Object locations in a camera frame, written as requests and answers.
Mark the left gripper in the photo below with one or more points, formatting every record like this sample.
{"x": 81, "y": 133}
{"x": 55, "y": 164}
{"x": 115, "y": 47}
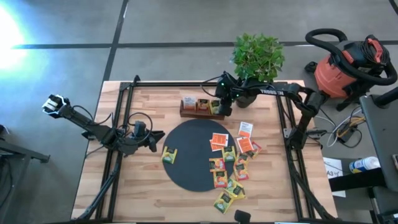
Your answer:
{"x": 136, "y": 146}

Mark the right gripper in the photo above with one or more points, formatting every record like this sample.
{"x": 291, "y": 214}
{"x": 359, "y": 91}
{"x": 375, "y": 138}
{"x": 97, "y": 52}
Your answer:
{"x": 227, "y": 88}

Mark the yellow green lemon tea packet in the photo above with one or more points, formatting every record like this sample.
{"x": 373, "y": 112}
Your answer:
{"x": 239, "y": 192}
{"x": 230, "y": 185}
{"x": 214, "y": 106}
{"x": 229, "y": 153}
{"x": 223, "y": 203}
{"x": 169, "y": 154}

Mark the orange white tea packet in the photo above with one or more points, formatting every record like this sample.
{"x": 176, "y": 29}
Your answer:
{"x": 214, "y": 147}
{"x": 244, "y": 144}
{"x": 189, "y": 102}
{"x": 245, "y": 129}
{"x": 220, "y": 139}

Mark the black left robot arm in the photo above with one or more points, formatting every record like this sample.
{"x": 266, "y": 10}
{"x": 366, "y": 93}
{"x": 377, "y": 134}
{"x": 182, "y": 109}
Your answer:
{"x": 77, "y": 118}

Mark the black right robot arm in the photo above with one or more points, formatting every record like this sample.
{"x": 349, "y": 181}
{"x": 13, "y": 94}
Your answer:
{"x": 280, "y": 91}

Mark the brown wooden tea organizer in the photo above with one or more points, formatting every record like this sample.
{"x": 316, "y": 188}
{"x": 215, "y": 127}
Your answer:
{"x": 199, "y": 115}

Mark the round dark woven placemat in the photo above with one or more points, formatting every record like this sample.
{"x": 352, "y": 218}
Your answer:
{"x": 189, "y": 168}

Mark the green potted plant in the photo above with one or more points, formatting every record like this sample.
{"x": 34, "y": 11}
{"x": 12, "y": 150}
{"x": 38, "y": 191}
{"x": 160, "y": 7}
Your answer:
{"x": 258, "y": 56}

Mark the small black device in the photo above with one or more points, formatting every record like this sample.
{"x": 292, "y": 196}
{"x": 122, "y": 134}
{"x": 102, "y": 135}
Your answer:
{"x": 242, "y": 216}

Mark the orange black shop vacuum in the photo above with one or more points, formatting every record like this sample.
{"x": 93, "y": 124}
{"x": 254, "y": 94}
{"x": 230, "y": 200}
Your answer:
{"x": 334, "y": 76}

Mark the white paper sheet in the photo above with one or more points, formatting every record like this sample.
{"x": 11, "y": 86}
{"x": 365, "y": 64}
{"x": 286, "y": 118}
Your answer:
{"x": 333, "y": 169}

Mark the black metal stand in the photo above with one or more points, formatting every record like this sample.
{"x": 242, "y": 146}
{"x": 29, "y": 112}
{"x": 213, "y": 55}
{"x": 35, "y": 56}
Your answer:
{"x": 18, "y": 151}

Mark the black flat bar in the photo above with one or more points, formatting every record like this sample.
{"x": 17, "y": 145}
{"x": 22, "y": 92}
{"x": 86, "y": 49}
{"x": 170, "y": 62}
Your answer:
{"x": 357, "y": 180}

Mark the white blue wipes canister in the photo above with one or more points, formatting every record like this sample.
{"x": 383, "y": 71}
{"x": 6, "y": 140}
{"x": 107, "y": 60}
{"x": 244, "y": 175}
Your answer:
{"x": 365, "y": 164}

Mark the dark grey desk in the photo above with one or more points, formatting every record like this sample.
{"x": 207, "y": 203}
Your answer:
{"x": 384, "y": 140}

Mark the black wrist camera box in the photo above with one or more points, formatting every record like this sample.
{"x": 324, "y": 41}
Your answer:
{"x": 140, "y": 128}

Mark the black aluminium table frame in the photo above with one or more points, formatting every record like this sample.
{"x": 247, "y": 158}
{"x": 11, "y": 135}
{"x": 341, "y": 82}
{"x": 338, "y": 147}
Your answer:
{"x": 161, "y": 84}

